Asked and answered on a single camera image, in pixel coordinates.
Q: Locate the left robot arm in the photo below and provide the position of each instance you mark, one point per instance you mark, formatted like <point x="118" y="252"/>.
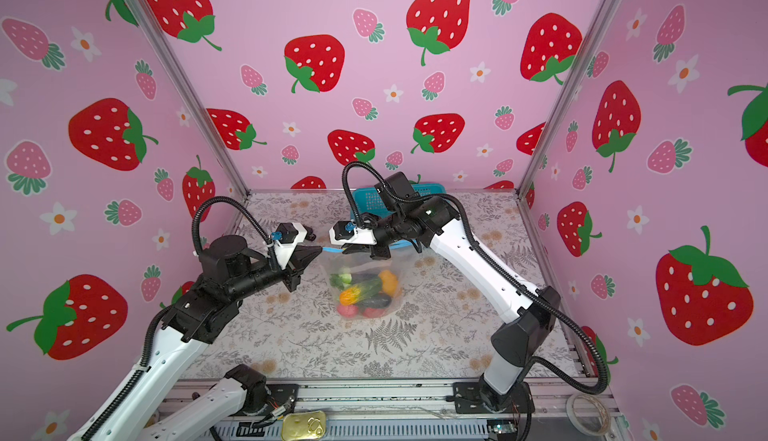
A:
<point x="178" y="334"/>

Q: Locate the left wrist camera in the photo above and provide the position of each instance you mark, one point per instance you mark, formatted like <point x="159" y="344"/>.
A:
<point x="285" y="240"/>

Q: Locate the teal plastic basket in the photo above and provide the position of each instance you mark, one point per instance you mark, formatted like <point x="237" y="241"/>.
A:
<point x="399" y="196"/>

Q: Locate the magenta toy fruit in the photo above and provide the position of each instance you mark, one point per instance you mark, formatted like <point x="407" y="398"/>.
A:
<point x="347" y="311"/>

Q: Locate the gold tin can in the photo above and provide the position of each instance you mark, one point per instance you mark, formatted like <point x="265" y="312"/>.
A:
<point x="304" y="426"/>

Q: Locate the clear tape roll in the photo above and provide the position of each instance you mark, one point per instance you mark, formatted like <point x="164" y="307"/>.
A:
<point x="588" y="415"/>

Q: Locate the red toy pepper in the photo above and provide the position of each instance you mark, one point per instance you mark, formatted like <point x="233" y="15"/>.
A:
<point x="373" y="313"/>

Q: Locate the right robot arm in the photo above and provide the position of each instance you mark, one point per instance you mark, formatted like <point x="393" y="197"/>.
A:
<point x="527" y="312"/>

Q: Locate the clear zip top bag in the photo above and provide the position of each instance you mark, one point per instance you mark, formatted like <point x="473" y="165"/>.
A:
<point x="363" y="267"/>

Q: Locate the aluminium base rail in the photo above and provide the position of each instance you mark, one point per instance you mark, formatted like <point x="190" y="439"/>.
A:
<point x="438" y="409"/>

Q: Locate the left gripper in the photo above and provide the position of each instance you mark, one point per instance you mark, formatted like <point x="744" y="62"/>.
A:
<point x="311" y="250"/>

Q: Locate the green leafy vegetable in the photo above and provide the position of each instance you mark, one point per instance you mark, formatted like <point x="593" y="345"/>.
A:
<point x="341" y="281"/>

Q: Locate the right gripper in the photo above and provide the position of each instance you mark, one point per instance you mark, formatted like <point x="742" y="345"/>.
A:
<point x="379" y="251"/>

